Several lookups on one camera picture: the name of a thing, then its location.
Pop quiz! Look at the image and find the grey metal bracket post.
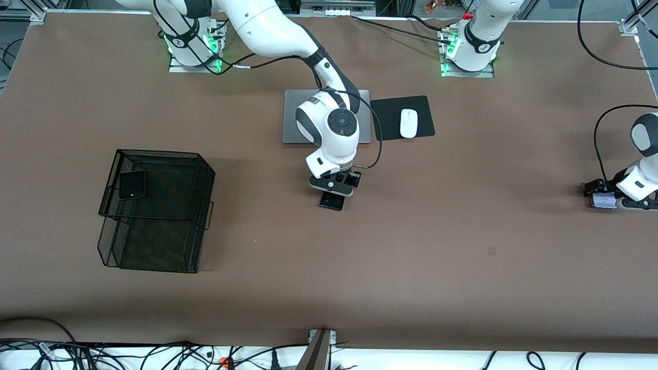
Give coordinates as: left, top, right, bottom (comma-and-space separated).
297, 329, 337, 370

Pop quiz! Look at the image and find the aluminium frame rail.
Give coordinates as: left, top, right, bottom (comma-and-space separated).
619, 18, 658, 98
0, 7, 48, 25

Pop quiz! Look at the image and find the black mouse pad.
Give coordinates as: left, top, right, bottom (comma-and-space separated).
370, 95, 436, 142

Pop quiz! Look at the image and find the dark dual-camera flip phone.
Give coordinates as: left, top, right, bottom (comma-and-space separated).
119, 170, 147, 200

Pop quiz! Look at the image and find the white computer mouse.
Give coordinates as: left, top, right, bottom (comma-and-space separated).
400, 108, 418, 139

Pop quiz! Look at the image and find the silver laptop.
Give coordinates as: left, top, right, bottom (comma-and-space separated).
282, 89, 372, 144

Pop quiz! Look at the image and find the grey power strip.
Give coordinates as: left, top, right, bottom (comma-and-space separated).
301, 0, 376, 17

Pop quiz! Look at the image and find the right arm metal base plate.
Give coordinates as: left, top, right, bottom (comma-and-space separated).
168, 46, 223, 73

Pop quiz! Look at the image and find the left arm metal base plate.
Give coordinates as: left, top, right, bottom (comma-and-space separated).
440, 27, 496, 79

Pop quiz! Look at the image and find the black mesh tray organizer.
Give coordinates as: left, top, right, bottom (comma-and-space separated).
97, 149, 215, 274

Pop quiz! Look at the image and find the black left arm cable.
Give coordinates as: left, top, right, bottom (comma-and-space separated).
577, 0, 658, 186

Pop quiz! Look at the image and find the black looping floor cable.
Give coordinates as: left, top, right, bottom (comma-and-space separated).
0, 316, 78, 344

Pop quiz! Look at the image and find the long black base cable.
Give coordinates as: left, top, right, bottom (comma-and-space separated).
351, 15, 453, 44

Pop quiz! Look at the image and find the lavender flip phone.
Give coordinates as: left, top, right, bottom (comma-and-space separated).
590, 192, 618, 210

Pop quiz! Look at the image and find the short black base cable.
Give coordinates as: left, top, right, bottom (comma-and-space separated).
409, 14, 449, 32

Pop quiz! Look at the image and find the long black phone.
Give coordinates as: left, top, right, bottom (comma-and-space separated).
319, 191, 346, 212

